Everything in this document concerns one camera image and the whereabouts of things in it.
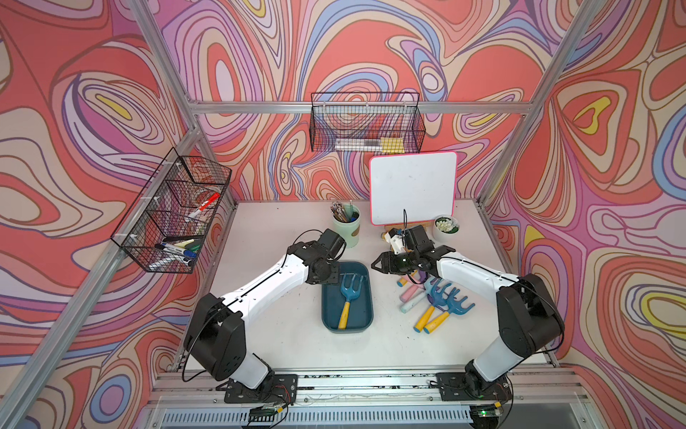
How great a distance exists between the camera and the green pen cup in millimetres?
959

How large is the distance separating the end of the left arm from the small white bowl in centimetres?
48

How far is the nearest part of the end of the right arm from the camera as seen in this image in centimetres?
67

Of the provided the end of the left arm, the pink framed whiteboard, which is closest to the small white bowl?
the pink framed whiteboard

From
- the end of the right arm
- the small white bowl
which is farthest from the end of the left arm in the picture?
the small white bowl

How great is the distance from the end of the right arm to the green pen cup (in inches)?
6.9

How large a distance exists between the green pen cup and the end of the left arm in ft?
0.81

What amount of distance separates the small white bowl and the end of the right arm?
0.91ft

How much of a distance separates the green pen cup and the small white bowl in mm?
310

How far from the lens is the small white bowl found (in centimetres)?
101

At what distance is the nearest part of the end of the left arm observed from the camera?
1.92 feet

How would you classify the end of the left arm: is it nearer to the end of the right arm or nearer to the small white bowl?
the end of the right arm
